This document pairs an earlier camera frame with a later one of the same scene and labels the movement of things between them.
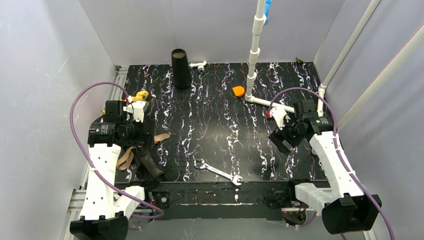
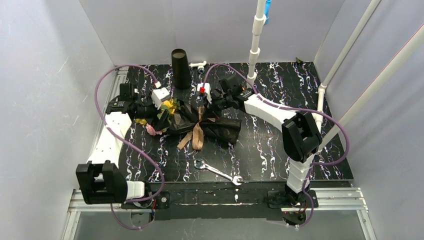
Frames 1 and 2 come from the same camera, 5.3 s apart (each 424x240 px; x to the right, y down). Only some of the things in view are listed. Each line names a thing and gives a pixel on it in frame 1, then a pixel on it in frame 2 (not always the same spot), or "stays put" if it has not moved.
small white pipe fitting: x=200 y=66 stays put
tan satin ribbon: x=128 y=156 → x=197 y=133
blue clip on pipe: x=267 y=10 stays put
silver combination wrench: x=199 y=163 stays put
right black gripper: x=280 y=139 → x=214 y=103
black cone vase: x=181 y=76 stays put
